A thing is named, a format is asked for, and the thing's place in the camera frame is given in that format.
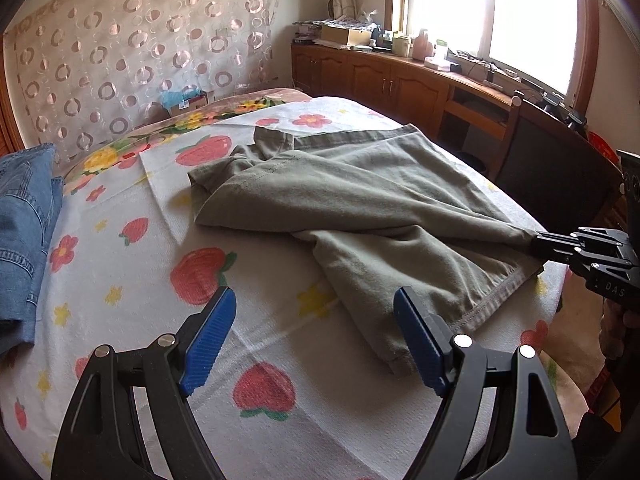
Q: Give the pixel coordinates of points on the dark wooden chair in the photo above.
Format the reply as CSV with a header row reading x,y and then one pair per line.
x,y
555,170

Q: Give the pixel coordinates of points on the small cardboard box with blue cloth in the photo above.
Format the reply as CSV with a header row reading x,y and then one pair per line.
x,y
187,102

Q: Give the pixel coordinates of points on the white jar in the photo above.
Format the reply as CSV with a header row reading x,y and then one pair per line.
x,y
401,46

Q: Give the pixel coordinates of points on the window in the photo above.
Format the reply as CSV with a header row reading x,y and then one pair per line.
x,y
500,15

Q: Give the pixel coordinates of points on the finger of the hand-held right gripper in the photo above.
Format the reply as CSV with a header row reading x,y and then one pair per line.
x,y
595,262
555,242

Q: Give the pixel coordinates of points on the circle pattern sheer curtain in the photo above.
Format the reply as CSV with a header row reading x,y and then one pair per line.
x,y
140,45

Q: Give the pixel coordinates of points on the person's right hand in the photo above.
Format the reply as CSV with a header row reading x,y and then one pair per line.
x,y
622,332

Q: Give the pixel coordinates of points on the fruit print white bed sheet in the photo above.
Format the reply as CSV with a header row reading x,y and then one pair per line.
x,y
150,280

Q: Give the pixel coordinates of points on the stack of papers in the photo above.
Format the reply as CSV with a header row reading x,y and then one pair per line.
x,y
307,30

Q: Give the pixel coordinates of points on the grey-green pants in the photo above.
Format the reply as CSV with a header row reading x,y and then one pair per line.
x,y
360,210

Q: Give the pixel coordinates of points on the wooden cabinet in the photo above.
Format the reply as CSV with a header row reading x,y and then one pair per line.
x,y
380,80

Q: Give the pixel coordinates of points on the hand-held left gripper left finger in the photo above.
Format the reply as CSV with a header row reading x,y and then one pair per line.
x,y
210,340

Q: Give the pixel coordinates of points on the blue jeans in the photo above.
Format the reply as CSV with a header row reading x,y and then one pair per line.
x,y
22,240

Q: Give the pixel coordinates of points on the pink bottle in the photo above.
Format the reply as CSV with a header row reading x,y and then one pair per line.
x,y
422,45

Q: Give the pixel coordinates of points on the floral blanket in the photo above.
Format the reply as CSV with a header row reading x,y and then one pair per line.
x,y
115,152

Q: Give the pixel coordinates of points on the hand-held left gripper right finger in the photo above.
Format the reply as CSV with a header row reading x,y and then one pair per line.
x,y
419,340

